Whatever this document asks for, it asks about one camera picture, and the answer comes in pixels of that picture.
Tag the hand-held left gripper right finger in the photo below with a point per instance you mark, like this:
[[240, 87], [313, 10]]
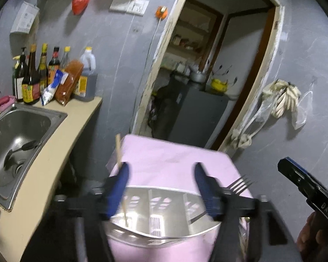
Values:
[[205, 188]]

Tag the white wall box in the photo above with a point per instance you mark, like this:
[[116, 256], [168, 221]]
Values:
[[24, 17]]

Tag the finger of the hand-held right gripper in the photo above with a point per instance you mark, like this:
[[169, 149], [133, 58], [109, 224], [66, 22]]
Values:
[[317, 196]]

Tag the orange brown spice packet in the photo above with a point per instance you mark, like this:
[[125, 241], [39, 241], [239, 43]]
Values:
[[69, 82]]

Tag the wooden chopstick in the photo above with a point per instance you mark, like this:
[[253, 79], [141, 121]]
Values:
[[118, 152]]

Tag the metal fork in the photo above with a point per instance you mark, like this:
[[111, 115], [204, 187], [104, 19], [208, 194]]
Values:
[[240, 185]]

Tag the person's right hand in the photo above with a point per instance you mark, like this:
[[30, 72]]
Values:
[[306, 233]]

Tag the pink floral cloth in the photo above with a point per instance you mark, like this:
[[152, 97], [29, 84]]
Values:
[[164, 163]]

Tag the white plastic utensil basket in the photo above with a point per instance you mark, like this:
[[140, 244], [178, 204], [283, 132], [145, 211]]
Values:
[[158, 223]]

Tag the crumpled clear plastic bag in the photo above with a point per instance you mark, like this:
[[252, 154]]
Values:
[[262, 112]]

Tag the red label sauce bottle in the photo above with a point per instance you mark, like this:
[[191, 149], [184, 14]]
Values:
[[54, 62]]

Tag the cream door frame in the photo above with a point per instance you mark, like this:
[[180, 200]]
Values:
[[159, 60]]

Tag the white knotted cloth strip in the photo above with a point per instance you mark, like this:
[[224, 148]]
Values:
[[242, 140]]

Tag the orange wall hook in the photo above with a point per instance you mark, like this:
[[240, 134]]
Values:
[[161, 12]]

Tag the black ladle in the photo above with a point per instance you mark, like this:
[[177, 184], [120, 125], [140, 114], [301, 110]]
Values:
[[11, 155]]

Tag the metal pot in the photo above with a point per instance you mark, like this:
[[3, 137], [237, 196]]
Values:
[[196, 76]]

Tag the large oil jug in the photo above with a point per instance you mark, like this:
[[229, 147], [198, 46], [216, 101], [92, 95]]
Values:
[[88, 76]]

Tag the wooden shelf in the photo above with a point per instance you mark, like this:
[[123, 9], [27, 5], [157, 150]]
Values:
[[188, 46]]

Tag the white work gloves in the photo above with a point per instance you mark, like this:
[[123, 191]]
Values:
[[283, 98]]

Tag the yellow bowl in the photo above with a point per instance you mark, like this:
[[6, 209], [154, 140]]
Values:
[[219, 86]]

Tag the yellow cap sauce bottle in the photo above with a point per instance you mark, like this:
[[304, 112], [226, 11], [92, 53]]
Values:
[[43, 65]]

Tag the grey cabinet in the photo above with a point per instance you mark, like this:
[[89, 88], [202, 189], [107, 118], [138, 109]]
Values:
[[199, 114]]

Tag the white wall switch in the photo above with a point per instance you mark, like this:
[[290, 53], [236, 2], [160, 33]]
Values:
[[119, 3]]

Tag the white wall socket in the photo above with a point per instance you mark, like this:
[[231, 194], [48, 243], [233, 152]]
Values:
[[138, 6]]

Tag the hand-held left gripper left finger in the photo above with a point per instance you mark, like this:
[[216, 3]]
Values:
[[117, 189]]

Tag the clear yellow cap bottle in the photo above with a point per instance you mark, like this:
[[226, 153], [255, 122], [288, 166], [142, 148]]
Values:
[[65, 58]]

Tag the pink scrub brush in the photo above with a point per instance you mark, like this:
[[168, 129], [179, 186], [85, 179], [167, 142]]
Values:
[[6, 101]]

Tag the white blue packet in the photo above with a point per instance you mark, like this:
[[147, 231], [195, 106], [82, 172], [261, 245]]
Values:
[[51, 90]]

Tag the dark soy sauce bottle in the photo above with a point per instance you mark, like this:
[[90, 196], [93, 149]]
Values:
[[31, 82]]

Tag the stainless steel sink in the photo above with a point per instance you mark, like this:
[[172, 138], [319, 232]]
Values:
[[24, 131]]

